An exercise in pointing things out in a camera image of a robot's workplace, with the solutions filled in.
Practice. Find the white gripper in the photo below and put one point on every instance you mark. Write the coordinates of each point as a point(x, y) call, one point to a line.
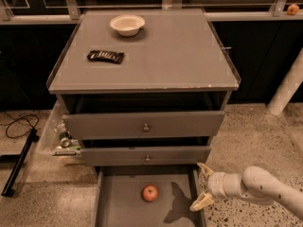
point(216, 184)

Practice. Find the red apple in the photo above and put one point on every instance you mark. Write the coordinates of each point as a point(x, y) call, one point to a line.
point(150, 193)

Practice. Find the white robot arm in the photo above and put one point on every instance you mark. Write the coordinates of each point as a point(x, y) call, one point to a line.
point(254, 185)

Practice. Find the grey bottom drawer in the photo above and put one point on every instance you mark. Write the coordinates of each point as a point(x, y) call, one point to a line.
point(119, 202)

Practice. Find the grey drawer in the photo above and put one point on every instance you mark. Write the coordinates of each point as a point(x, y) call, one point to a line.
point(119, 202)
point(145, 156)
point(98, 126)

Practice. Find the grey middle drawer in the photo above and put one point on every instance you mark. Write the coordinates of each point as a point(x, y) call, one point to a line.
point(145, 156)

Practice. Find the grey top drawer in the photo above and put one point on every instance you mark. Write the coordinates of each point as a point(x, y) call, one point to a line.
point(98, 126)

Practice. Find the grey drawer cabinet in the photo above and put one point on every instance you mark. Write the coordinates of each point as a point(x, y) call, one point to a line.
point(175, 63)

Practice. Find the green soda can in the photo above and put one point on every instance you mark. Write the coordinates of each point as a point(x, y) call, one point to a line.
point(65, 140)

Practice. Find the black candy bar wrapper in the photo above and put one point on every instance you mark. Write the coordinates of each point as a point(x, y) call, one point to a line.
point(107, 56)

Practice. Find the white paper bowl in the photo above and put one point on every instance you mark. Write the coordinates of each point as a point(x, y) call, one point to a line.
point(127, 24)

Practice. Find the orange fruit on ledge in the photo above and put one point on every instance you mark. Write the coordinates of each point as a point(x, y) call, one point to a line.
point(293, 9)

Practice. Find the black metal stand leg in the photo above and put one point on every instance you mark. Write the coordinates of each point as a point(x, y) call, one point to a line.
point(7, 190)

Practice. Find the metal window railing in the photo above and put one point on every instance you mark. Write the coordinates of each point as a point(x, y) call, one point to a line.
point(22, 12)

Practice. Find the white cylindrical post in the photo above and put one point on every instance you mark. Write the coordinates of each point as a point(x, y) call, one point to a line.
point(288, 86)

